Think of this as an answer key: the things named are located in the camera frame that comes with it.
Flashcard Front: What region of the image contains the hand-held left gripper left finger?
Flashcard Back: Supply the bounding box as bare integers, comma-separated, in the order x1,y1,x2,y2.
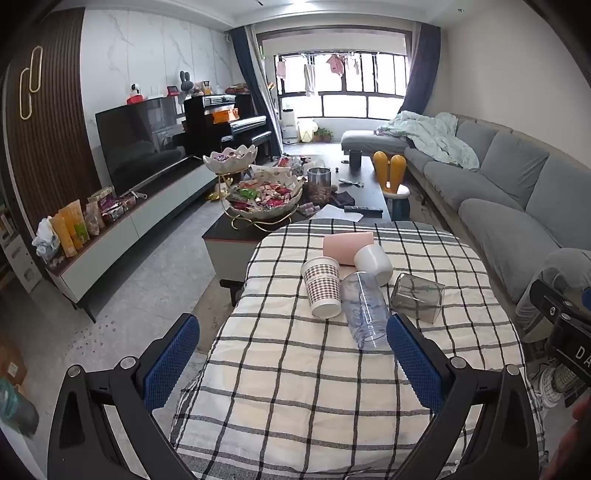
47,313,201,480

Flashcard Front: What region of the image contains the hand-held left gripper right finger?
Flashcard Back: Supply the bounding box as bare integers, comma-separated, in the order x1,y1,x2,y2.
386,313,546,480

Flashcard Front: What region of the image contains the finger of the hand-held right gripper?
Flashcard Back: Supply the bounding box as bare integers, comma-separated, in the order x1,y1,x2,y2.
529,278,591,324

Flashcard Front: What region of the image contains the grey glass cup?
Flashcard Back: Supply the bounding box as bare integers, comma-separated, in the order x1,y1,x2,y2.
389,273,446,325

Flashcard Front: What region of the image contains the clear plastic cup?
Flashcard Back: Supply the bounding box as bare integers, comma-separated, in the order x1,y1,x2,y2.
339,270,392,350

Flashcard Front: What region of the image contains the white cup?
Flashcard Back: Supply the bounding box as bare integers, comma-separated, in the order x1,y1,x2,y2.
353,244,393,286

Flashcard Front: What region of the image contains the houndstooth patterned paper cup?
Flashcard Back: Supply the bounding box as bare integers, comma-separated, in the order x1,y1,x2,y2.
301,257,342,319

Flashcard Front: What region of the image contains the pink cup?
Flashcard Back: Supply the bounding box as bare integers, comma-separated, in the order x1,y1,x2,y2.
322,232,375,267

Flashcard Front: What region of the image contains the person's right hand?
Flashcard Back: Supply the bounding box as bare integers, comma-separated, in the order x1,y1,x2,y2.
571,398,591,480

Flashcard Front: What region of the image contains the person's grey trouser leg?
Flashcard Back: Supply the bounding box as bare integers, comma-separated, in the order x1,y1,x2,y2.
515,248,591,343

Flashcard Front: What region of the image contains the black and white checked cloth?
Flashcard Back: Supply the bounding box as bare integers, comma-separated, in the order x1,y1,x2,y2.
170,218,550,480

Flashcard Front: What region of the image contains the grey sofa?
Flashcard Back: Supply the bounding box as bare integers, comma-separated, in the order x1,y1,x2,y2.
341,113,591,305

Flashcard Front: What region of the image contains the white television cabinet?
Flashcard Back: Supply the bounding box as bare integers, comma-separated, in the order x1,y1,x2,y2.
44,161,222,324

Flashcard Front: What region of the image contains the dark green bag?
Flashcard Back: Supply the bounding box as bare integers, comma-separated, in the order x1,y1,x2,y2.
0,378,40,439

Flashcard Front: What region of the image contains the cardboard box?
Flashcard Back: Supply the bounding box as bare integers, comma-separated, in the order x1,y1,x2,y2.
0,342,28,393

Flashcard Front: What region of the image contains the row of snack packets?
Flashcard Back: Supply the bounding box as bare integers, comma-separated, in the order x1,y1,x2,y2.
48,185,148,259

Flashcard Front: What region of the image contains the white paper sheet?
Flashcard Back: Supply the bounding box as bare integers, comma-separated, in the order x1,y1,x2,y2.
314,203,365,223

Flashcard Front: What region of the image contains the dark coffee table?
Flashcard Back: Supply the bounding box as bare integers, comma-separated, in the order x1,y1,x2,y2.
202,154,394,308

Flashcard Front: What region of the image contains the white plastic bag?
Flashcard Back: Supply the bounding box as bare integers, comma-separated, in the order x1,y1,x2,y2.
32,217,61,259

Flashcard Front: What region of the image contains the pile of wrapped candies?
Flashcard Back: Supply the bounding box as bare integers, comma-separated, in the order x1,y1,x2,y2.
228,180,301,210

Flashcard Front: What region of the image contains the pale green blanket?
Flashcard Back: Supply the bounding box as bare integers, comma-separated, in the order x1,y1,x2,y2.
375,111,481,172

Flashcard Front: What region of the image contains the yellow rabbit ear stool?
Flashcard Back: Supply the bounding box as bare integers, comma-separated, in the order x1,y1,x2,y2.
373,150,411,227

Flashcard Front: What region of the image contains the glass jar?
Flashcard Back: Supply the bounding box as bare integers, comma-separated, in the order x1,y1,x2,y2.
307,167,333,205

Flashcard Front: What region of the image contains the tiered white snack bowl stand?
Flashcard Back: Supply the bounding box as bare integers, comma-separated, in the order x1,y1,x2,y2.
203,144,305,238

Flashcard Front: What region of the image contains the black television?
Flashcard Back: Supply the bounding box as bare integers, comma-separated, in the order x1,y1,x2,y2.
95,97,190,197

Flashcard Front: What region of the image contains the black upright piano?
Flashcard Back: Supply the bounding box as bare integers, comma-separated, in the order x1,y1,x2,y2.
184,93,274,162

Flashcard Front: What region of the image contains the blue curtain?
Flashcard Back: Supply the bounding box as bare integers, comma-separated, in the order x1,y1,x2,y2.
404,23,441,116

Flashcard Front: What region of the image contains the white air purifier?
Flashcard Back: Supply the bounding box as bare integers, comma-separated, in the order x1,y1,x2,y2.
281,108,298,145

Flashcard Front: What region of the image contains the black framed window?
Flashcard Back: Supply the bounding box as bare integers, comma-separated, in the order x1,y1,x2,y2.
274,51,409,120

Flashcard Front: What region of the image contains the gold paperclip wall ornament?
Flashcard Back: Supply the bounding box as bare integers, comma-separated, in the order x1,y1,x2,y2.
28,46,44,93
18,68,34,120

